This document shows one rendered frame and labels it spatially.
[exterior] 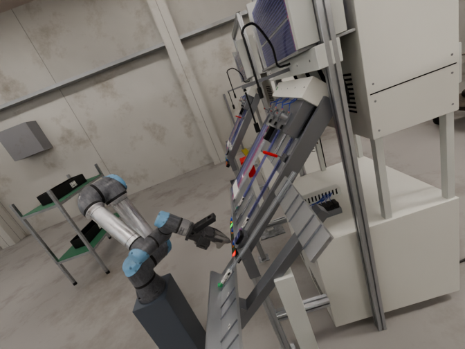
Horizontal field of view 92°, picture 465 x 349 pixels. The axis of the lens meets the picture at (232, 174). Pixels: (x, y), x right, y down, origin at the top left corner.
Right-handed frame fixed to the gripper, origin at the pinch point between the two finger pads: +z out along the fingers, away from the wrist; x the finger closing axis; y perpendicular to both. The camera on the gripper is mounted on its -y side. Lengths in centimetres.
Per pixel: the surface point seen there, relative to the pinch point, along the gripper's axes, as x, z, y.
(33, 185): -380, -320, 290
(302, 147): 10, 4, -54
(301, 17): 11, -18, -89
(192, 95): -387, -81, -29
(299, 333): 40.4, 23.1, -2.3
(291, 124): 6, -2, -60
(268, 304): 14.0, 27.4, 15.9
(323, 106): 10, 3, -70
